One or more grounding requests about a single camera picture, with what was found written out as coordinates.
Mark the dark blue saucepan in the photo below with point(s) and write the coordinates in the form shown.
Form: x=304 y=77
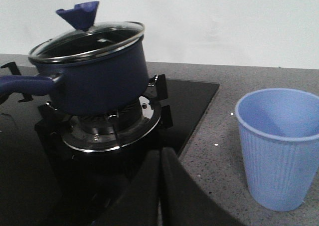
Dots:
x=88 y=86

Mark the light blue ribbed cup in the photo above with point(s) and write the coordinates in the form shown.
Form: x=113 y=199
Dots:
x=279 y=135

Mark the black gas burner head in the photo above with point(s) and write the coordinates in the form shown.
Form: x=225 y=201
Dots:
x=102 y=125

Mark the black glass gas cooktop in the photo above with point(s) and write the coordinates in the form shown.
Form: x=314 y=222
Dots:
x=45 y=183

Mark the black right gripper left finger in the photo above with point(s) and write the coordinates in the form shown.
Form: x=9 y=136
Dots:
x=138 y=205

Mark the glass lid with blue knob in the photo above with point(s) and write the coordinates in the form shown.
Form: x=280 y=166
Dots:
x=87 y=39

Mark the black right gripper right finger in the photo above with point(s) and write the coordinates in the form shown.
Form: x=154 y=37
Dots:
x=183 y=202

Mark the black pot support grate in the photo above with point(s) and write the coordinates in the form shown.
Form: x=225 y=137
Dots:
x=66 y=127

